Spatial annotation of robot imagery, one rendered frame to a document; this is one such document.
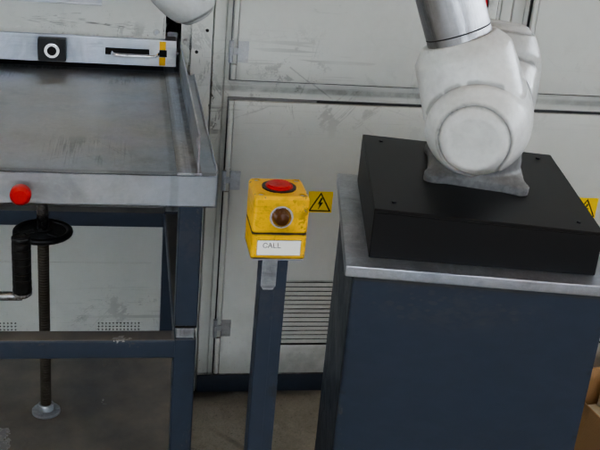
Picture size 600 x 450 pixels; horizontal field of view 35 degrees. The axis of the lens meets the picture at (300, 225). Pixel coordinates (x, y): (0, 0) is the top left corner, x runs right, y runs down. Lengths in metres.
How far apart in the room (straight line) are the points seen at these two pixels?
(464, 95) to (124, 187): 0.56
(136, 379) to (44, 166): 0.82
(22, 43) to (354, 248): 0.96
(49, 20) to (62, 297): 0.68
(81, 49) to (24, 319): 0.69
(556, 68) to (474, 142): 1.02
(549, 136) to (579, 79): 0.15
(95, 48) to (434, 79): 0.97
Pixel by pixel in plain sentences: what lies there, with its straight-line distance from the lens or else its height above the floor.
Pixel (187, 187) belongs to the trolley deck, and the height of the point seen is 0.83.
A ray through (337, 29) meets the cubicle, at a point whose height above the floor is 0.97.
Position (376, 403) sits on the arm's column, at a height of 0.49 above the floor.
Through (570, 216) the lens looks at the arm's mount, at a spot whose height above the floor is 0.83.
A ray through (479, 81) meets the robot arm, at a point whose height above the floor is 1.06.
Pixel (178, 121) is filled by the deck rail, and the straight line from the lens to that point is 1.83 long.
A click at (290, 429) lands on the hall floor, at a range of 2.43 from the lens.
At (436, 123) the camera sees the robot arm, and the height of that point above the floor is 1.00.
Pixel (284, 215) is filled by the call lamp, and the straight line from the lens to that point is 1.33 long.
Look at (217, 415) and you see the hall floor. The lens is 2.46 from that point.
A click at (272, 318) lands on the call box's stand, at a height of 0.69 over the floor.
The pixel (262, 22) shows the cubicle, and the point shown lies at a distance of 2.18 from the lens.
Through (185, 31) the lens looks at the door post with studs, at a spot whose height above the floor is 0.94.
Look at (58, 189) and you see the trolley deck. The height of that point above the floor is 0.82.
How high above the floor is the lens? 1.37
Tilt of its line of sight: 22 degrees down
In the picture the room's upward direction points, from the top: 5 degrees clockwise
